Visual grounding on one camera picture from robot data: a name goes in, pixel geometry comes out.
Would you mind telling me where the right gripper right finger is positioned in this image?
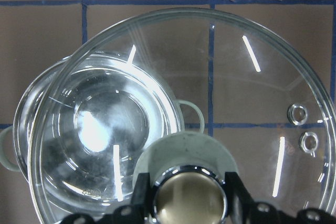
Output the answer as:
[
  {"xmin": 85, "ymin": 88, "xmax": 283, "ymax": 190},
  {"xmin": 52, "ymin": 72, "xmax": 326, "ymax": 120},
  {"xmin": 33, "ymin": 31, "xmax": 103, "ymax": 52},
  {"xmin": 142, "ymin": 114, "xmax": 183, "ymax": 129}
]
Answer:
[{"xmin": 224, "ymin": 172, "xmax": 335, "ymax": 223}]

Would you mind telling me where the pale green electric pot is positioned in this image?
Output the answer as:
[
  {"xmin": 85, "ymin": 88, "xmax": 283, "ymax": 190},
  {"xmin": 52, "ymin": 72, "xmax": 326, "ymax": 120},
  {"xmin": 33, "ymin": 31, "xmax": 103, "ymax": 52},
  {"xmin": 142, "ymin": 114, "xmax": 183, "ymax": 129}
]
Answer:
[{"xmin": 0, "ymin": 50, "xmax": 205, "ymax": 206}]

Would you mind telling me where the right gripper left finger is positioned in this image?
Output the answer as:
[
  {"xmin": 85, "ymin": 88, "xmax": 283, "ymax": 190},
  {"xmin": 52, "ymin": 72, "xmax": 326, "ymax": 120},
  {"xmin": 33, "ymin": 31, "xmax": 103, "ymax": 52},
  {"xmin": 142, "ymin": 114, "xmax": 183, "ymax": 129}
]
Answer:
[{"xmin": 60, "ymin": 173, "xmax": 151, "ymax": 224}]

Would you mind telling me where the glass pot lid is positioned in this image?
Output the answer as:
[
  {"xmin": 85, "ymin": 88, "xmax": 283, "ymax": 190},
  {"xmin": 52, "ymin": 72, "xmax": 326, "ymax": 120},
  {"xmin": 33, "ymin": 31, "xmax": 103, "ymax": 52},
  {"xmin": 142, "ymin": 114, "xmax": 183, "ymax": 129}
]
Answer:
[{"xmin": 28, "ymin": 8, "xmax": 335, "ymax": 223}]

